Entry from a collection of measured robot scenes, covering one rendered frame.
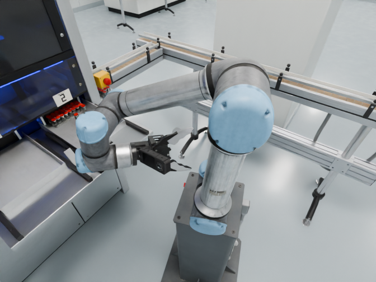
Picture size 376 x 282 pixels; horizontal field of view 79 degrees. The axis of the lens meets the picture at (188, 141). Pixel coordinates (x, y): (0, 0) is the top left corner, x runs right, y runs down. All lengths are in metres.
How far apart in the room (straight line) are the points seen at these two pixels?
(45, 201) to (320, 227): 1.79
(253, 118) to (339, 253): 1.70
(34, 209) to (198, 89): 0.75
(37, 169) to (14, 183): 0.09
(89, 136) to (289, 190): 1.80
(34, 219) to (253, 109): 0.85
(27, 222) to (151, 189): 1.17
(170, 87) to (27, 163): 0.81
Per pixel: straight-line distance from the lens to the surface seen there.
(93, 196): 1.77
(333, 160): 1.77
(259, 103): 0.41
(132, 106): 0.66
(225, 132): 0.43
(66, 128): 1.32
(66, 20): 1.23
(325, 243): 2.02
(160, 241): 1.79
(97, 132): 0.61
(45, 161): 1.18
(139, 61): 1.71
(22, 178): 1.17
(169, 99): 0.61
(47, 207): 1.02
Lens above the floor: 1.65
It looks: 45 degrees down
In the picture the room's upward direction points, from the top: straight up
